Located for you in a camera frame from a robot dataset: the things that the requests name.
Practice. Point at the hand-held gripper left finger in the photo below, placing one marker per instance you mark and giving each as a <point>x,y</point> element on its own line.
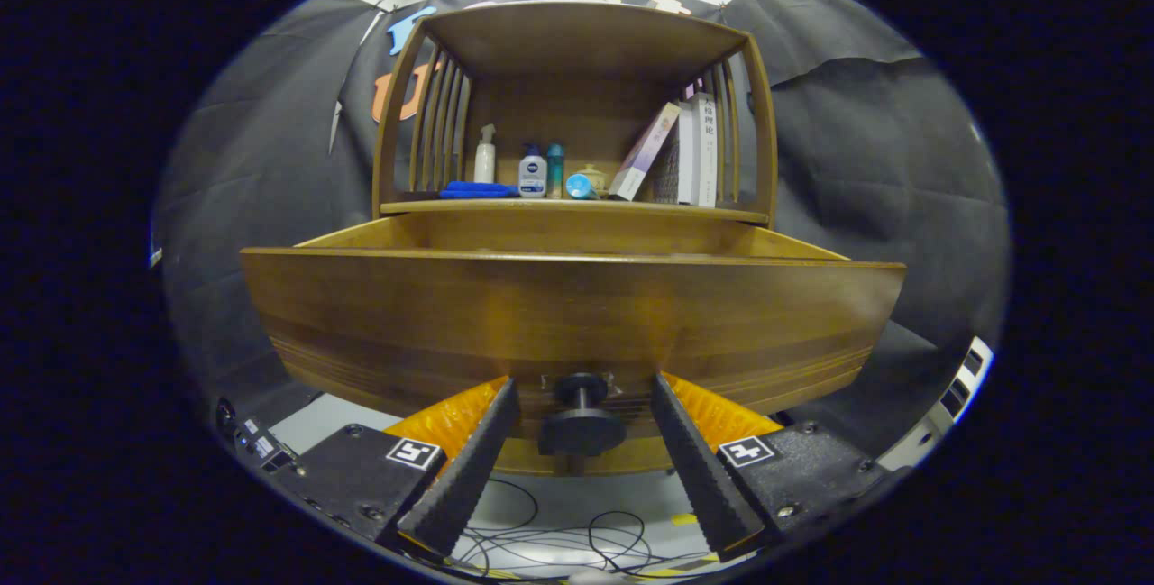
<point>469,477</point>

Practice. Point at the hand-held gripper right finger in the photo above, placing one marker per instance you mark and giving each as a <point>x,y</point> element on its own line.
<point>703,477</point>

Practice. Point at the black drawer knob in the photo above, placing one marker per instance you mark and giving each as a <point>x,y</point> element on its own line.
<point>581,423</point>

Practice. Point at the wooden drawer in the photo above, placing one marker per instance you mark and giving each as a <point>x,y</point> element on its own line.
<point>577,306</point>

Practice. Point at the blue facial cleanser tube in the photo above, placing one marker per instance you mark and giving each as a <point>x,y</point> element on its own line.
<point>581,187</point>

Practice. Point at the wooden countertop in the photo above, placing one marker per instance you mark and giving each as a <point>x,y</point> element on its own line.
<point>631,206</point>

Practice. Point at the wooden cabinet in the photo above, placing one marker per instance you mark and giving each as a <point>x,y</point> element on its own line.
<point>577,35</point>

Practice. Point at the black power strip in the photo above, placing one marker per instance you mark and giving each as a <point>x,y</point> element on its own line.
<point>257,445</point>

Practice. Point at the blue folded cloth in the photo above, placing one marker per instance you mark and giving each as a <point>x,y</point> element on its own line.
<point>478,190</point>

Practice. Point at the white lotion bottle blue cap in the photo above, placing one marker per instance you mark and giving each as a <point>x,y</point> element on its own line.
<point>533,178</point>

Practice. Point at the dark patterned book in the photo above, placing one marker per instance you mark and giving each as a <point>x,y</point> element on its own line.
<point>667,172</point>

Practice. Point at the white spray bottle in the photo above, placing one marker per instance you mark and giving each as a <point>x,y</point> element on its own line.
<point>485,161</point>

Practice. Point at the beige lidded teacup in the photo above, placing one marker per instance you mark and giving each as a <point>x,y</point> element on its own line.
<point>597,175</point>

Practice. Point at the teal slim bottle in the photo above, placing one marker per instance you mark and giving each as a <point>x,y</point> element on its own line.
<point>555,169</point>

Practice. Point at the plain white book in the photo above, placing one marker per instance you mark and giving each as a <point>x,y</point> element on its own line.
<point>687,157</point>

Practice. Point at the white book with black characters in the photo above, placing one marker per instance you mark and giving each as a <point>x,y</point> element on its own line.
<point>706,152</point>

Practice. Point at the pink cover book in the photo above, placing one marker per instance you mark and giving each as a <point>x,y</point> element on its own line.
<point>647,152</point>

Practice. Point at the white frame with dark slots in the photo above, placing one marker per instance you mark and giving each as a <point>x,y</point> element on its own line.
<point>956,391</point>

